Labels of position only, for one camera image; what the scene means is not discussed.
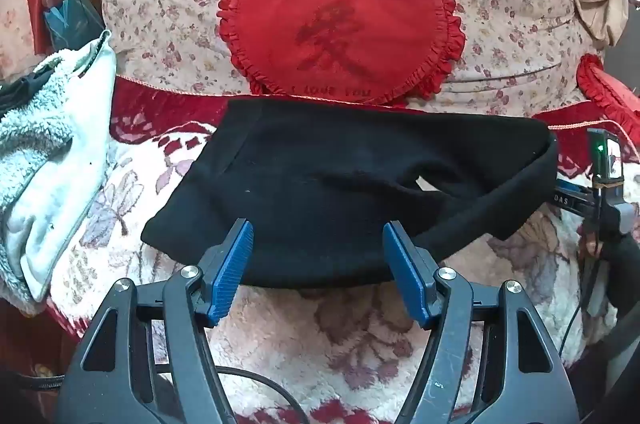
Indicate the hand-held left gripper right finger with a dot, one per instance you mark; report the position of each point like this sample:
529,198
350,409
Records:
402,269

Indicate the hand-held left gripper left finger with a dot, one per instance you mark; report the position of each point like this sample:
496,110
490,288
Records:
231,264

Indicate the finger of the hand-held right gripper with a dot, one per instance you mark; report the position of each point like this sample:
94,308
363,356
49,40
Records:
572,196

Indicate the black pants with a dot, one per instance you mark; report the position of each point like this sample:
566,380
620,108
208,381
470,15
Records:
350,184

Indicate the red frilled pillow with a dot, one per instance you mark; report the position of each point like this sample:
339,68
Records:
612,89

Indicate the red and white plush blanket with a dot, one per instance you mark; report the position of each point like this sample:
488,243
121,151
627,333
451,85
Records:
325,344

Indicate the light blue fleece jacket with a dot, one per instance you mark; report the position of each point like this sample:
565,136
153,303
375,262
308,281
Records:
45,154

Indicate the floral beige pillow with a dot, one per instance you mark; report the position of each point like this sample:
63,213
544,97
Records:
175,19

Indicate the red heart-shaped pillow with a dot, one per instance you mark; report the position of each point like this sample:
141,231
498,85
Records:
345,24

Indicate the black garment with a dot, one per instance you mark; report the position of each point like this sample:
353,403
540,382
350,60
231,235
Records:
17,91

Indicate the teal bag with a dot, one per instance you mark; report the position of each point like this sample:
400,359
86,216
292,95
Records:
70,21

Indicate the floral armrest cushion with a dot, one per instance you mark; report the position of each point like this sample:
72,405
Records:
17,19

